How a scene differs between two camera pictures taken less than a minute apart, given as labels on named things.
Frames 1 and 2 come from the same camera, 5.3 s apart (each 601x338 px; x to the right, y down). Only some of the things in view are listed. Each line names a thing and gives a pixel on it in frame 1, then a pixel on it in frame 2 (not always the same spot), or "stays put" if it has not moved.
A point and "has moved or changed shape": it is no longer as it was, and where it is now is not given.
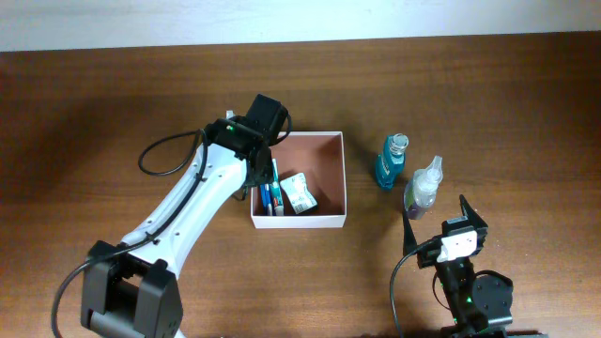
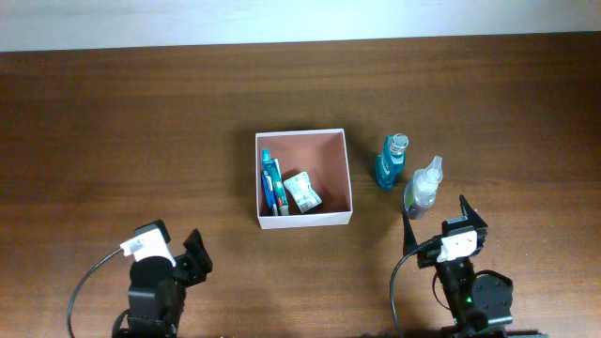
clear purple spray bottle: (422, 190) stays put
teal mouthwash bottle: (392, 161) stays put
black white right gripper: (427, 254) stays put
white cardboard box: (320, 156) stays put
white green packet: (296, 188) has moved or changed shape
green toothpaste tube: (276, 191) has moved or changed shape
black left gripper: (266, 174) → (197, 262)
